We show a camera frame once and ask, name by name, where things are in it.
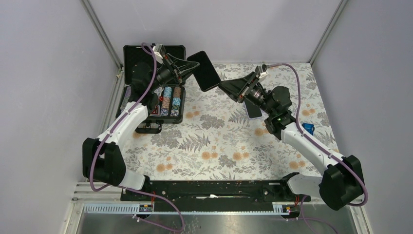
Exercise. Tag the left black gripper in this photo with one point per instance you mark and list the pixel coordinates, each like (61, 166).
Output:
(184, 68)

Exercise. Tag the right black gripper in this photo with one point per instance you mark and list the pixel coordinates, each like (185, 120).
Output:
(241, 87)

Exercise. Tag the black phone case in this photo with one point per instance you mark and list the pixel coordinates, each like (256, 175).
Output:
(205, 74)

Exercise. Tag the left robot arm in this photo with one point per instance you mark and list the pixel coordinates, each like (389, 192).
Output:
(102, 158)

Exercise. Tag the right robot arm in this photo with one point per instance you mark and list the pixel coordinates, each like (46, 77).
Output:
(341, 179)

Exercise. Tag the phone in lilac case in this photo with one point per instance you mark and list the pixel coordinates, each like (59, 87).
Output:
(253, 112)

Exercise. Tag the floral table mat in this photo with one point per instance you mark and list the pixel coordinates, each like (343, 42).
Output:
(218, 141)

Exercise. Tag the blue toy car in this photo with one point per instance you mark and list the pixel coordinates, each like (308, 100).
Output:
(308, 128)

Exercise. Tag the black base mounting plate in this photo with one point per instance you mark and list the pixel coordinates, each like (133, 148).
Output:
(245, 196)

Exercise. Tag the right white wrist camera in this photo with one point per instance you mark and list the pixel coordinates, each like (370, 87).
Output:
(261, 71)

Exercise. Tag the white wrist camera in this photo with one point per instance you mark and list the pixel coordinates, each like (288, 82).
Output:
(159, 52)
(261, 71)

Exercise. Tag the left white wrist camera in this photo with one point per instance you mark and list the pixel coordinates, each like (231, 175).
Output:
(159, 52)

